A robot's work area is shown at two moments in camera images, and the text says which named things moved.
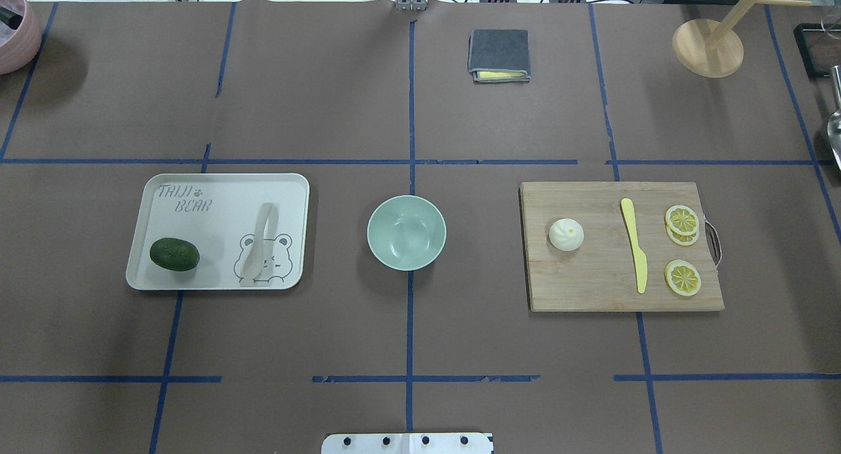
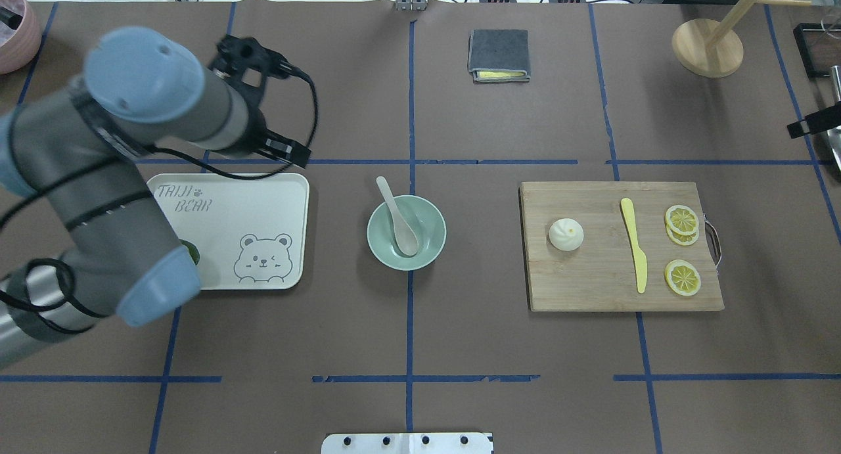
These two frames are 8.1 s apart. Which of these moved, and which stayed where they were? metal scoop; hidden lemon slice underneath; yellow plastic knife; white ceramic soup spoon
Moved: white ceramic soup spoon
Stayed: hidden lemon slice underneath; yellow plastic knife; metal scoop
